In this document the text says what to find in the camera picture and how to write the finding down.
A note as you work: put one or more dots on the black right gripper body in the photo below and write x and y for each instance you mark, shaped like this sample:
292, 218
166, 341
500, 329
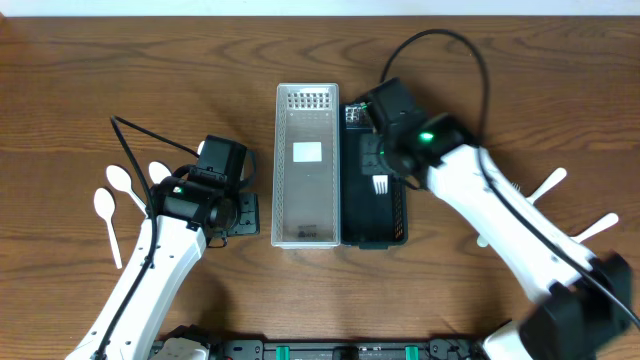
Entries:
373, 154

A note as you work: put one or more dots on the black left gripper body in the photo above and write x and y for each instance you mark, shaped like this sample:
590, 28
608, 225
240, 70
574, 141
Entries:
247, 213

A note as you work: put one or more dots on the white plastic fork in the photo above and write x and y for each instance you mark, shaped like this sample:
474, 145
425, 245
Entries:
554, 178
381, 184

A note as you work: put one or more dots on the clear plastic perforated basket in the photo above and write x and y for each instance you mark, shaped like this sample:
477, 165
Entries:
306, 200

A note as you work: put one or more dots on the white plastic spoon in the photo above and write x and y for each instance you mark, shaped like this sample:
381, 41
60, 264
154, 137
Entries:
121, 180
158, 172
597, 227
104, 205

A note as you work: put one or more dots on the pale green plastic fork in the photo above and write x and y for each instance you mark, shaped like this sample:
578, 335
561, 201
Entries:
481, 242

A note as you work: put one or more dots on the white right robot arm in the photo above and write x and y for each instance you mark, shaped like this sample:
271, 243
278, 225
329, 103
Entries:
582, 302

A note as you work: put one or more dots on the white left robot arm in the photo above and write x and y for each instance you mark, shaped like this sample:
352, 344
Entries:
184, 217

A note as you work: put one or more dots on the black plastic perforated basket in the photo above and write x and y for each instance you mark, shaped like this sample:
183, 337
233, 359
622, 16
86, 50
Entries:
368, 220

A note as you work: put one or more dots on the white label sticker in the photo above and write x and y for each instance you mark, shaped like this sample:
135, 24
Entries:
307, 152

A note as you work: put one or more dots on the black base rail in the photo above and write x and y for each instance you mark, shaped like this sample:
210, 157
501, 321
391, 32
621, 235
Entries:
320, 350

